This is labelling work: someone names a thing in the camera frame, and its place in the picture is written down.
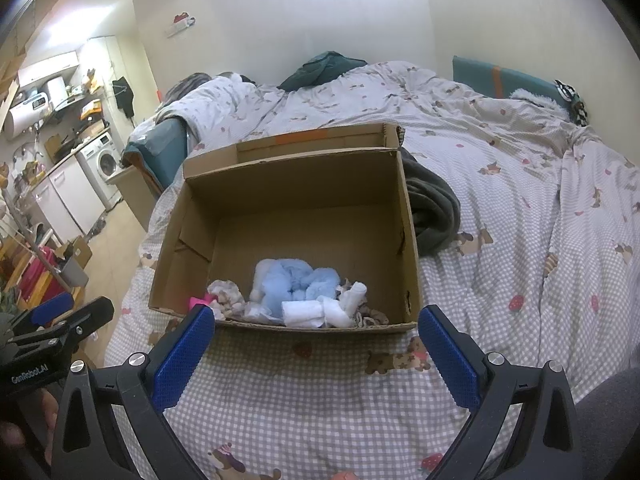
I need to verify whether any printed white duvet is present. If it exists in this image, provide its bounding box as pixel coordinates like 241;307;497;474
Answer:
102;60;640;480

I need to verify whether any pink suitcase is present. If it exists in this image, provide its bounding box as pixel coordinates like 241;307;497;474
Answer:
16;245;59;307

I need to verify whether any black white patterned cloth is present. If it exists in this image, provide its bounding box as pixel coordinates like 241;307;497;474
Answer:
553;78;592;127

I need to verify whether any dark teal garment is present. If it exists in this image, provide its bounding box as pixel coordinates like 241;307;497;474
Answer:
277;51;369;92

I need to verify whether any dark grey blanket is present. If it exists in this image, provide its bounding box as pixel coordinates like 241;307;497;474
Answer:
401;149;462;257

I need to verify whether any light blue plush toy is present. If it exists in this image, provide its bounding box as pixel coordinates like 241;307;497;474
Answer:
251;258;342;312

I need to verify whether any small cardboard box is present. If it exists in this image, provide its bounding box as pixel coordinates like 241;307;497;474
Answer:
55;236;94;270

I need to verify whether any white washing machine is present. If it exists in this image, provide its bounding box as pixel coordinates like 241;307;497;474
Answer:
75;132;124;197

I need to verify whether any person's grey pants leg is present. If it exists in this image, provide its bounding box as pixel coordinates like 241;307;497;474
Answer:
574;364;640;480

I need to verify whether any black hanging garment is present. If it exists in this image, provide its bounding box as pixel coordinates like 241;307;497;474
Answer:
112;76;137;119

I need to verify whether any grey fluffy cloth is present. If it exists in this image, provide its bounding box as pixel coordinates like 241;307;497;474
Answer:
161;73;214;112

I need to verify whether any teal pillow with orange stripe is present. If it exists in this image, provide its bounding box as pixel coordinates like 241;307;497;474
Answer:
452;55;571;111

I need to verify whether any white fluffy cloth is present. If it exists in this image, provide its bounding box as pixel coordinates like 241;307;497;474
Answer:
509;88;572;122

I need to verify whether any wooden bed frame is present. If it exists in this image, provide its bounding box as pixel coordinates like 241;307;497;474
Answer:
107;165;162;234

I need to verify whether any brown cardboard box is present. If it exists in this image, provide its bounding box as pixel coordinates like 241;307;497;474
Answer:
148;122;425;334

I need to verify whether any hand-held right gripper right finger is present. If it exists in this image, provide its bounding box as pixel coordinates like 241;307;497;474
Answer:
418;306;584;480

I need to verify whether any white water heater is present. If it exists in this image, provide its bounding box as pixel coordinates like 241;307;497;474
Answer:
2;91;52;142

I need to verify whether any teal mattress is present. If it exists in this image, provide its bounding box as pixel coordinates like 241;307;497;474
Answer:
123;117;189;196

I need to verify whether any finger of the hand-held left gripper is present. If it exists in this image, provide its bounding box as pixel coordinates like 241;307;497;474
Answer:
47;296;115;357
15;292;77;333

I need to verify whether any red white wall decoration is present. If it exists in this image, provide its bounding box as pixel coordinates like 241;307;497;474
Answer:
166;11;197;39

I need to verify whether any person's left hand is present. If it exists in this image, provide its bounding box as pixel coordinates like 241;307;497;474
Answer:
0;386;59;467

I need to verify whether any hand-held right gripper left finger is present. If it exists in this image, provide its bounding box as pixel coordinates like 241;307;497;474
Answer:
51;303;216;480

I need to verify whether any white wall cabinet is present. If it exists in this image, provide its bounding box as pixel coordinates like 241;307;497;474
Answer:
17;50;82;89

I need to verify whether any white floor cabinet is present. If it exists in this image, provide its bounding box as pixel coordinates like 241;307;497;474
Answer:
31;156;107;242

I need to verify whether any beige patterned sock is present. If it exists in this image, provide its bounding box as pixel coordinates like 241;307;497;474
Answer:
206;279;247;320
350;304;390;329

